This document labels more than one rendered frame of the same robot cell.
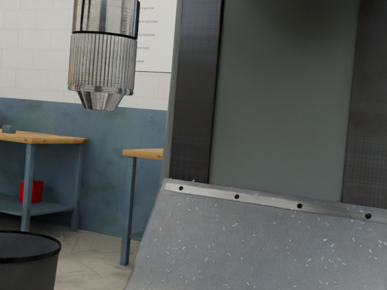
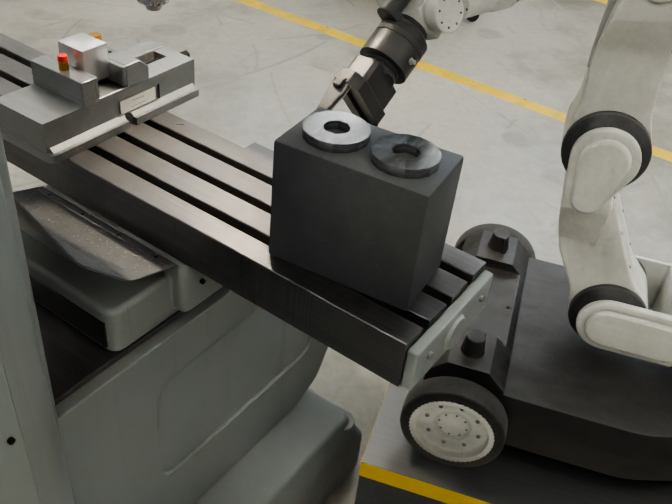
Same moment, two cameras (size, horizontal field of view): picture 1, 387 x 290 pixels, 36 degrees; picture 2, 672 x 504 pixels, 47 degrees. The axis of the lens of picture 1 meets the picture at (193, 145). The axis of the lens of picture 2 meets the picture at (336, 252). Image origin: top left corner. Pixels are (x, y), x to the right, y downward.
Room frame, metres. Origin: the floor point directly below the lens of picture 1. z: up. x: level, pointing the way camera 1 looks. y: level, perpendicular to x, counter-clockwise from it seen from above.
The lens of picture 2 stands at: (1.50, 0.45, 1.62)
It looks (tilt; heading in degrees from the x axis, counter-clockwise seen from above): 38 degrees down; 184
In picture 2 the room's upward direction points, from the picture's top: 7 degrees clockwise
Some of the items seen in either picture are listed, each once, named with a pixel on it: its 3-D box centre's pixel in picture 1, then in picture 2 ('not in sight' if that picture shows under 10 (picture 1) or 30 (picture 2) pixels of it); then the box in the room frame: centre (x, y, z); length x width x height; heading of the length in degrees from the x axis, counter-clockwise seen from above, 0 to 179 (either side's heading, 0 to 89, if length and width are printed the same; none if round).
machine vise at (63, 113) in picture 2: not in sight; (101, 84); (0.32, -0.07, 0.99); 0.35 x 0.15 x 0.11; 153
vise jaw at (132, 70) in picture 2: not in sight; (110, 61); (0.30, -0.06, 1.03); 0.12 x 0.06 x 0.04; 63
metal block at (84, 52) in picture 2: not in sight; (84, 58); (0.35, -0.08, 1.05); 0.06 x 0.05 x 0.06; 63
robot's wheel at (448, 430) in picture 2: not in sight; (453, 422); (0.52, 0.64, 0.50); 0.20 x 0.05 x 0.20; 80
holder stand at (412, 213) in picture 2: not in sight; (362, 203); (0.63, 0.42, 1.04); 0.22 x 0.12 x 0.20; 69
